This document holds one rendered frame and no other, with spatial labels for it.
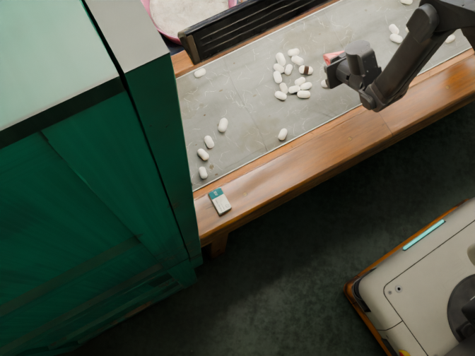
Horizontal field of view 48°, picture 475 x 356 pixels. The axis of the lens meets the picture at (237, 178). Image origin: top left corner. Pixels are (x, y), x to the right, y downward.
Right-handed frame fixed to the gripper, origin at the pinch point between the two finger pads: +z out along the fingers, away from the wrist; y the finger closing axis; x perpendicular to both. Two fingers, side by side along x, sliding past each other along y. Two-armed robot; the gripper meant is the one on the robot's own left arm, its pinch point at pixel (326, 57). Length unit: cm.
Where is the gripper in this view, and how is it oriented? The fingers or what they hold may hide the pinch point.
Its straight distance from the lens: 143.9
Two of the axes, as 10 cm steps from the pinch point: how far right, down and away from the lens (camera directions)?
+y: -8.7, 4.6, -1.6
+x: 2.7, 7.3, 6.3
